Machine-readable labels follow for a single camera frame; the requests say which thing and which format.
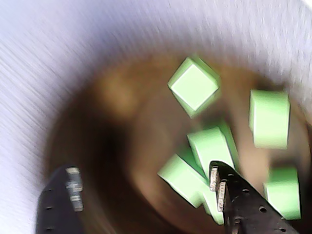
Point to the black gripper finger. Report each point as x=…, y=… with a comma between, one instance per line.
x=56, y=202
x=246, y=212

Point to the small green cube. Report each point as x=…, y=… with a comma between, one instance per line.
x=269, y=119
x=180, y=180
x=213, y=212
x=282, y=192
x=193, y=85
x=209, y=146

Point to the black metal bucket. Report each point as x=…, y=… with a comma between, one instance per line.
x=122, y=122

